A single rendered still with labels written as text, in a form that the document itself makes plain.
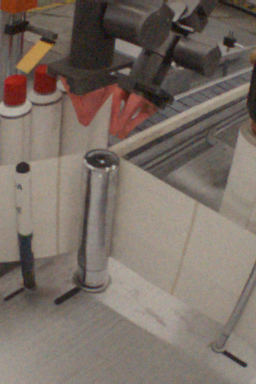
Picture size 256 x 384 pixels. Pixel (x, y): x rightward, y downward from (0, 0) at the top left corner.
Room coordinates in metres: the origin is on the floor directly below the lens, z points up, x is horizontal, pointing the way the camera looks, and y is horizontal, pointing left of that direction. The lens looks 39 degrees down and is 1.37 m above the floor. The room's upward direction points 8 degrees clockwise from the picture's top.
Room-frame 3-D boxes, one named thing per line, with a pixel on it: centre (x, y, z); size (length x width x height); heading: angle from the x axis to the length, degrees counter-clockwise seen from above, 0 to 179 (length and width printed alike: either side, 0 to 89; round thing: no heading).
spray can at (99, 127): (0.70, 0.07, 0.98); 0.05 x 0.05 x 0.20
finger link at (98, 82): (0.58, 0.08, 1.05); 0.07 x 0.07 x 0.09; 52
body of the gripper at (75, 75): (0.59, 0.07, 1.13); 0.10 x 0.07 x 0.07; 142
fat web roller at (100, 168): (0.43, 0.03, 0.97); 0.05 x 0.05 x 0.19
